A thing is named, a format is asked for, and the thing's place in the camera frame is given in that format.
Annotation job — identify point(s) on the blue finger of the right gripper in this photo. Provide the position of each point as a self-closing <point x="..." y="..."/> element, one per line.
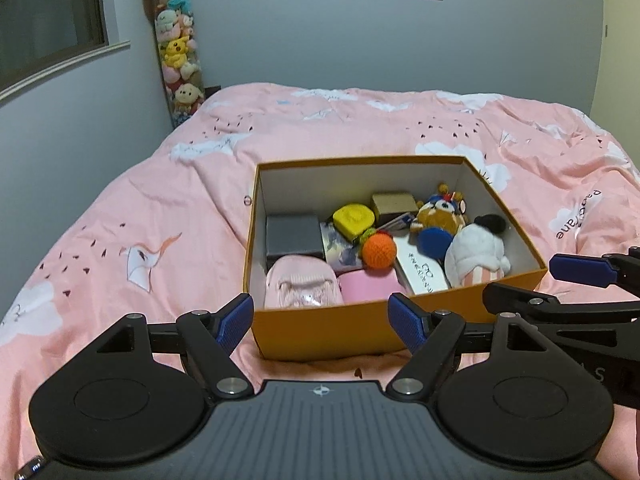
<point x="608" y="326"/>
<point x="611" y="269"/>

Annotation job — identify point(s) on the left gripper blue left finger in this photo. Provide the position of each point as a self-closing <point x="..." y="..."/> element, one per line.
<point x="208" y="341"/>

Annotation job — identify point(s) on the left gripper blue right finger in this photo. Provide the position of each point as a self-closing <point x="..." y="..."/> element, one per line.
<point x="432" y="339"/>

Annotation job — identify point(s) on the white glasses case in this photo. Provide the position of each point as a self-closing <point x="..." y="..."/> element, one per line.
<point x="420" y="274"/>

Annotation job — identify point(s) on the pink wallet case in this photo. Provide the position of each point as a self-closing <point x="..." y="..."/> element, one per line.
<point x="367" y="285"/>

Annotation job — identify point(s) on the white striped plush toy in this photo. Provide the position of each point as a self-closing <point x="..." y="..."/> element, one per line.
<point x="476" y="255"/>

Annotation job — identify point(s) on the orange crochet ball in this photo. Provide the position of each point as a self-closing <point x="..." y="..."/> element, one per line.
<point x="378" y="249"/>

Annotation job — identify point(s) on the pink embroidered pouch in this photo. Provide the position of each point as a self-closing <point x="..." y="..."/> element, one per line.
<point x="301" y="282"/>

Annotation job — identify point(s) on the brown dog plush toy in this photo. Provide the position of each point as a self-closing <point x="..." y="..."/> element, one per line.
<point x="439" y="219"/>

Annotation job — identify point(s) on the purple art card box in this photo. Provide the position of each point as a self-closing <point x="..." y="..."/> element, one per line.
<point x="340" y="254"/>

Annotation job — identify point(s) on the dark grey gift box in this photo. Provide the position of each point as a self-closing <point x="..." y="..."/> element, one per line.
<point x="293" y="234"/>

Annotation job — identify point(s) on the gold jewellery box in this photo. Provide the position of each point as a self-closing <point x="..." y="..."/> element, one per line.
<point x="390" y="205"/>

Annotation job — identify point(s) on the yellow tape measure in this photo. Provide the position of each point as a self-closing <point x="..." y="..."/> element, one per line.
<point x="352" y="220"/>

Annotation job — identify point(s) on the pink cloud print duvet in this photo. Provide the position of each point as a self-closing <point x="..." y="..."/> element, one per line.
<point x="169" y="235"/>

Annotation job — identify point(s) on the cream door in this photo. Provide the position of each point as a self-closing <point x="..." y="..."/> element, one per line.
<point x="615" y="104"/>

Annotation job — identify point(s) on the orange cardboard storage box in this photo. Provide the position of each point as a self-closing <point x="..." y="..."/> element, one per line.
<point x="322" y="186"/>

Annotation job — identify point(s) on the tall plush toy holder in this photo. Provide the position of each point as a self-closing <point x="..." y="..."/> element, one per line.
<point x="177" y="53"/>

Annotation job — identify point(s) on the dark window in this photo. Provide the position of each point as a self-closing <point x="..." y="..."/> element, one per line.
<point x="41" y="39"/>

